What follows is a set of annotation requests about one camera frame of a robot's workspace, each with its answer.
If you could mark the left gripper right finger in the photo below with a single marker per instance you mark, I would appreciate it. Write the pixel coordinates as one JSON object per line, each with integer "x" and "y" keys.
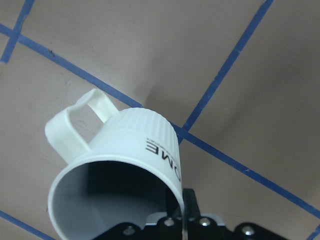
{"x": 191, "y": 208}

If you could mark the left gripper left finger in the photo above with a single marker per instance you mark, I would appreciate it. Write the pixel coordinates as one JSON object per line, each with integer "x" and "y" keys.
{"x": 122, "y": 191}

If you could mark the white mug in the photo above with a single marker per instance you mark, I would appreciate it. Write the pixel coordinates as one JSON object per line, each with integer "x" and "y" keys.
{"x": 94, "y": 130}

